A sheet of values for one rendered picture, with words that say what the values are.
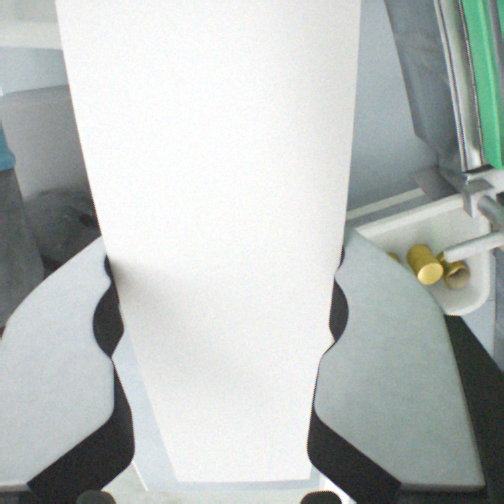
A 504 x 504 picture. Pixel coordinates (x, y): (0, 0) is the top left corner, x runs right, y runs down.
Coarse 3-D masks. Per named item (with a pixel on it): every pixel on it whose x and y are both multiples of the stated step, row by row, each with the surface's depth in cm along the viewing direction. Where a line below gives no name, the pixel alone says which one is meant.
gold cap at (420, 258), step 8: (416, 248) 50; (424, 248) 49; (408, 256) 50; (416, 256) 49; (424, 256) 48; (432, 256) 48; (408, 264) 51; (416, 264) 48; (424, 264) 47; (432, 264) 47; (416, 272) 48; (424, 272) 47; (432, 272) 47; (440, 272) 47; (424, 280) 48; (432, 280) 48
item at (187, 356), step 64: (64, 0) 7; (128, 0) 7; (192, 0) 7; (256, 0) 7; (320, 0) 7; (128, 64) 8; (192, 64) 8; (256, 64) 8; (320, 64) 8; (128, 128) 8; (192, 128) 8; (256, 128) 8; (320, 128) 8; (128, 192) 9; (192, 192) 9; (256, 192) 9; (320, 192) 9; (128, 256) 10; (192, 256) 10; (256, 256) 10; (320, 256) 10; (128, 320) 11; (192, 320) 11; (256, 320) 11; (320, 320) 11; (192, 384) 13; (256, 384) 13; (192, 448) 15; (256, 448) 15
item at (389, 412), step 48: (336, 288) 9; (384, 288) 9; (336, 336) 9; (384, 336) 7; (432, 336) 7; (336, 384) 7; (384, 384) 6; (432, 384) 6; (336, 432) 6; (384, 432) 6; (432, 432) 6; (336, 480) 6; (384, 480) 5; (432, 480) 5; (480, 480) 5
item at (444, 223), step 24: (408, 216) 40; (432, 216) 48; (456, 216) 46; (384, 240) 50; (408, 240) 50; (432, 240) 50; (456, 240) 48; (480, 264) 44; (432, 288) 51; (480, 288) 46; (456, 312) 47
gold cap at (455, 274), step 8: (440, 256) 50; (440, 264) 50; (448, 264) 48; (456, 264) 48; (448, 272) 48; (456, 272) 51; (464, 272) 49; (448, 280) 50; (456, 280) 50; (464, 280) 49; (456, 288) 49
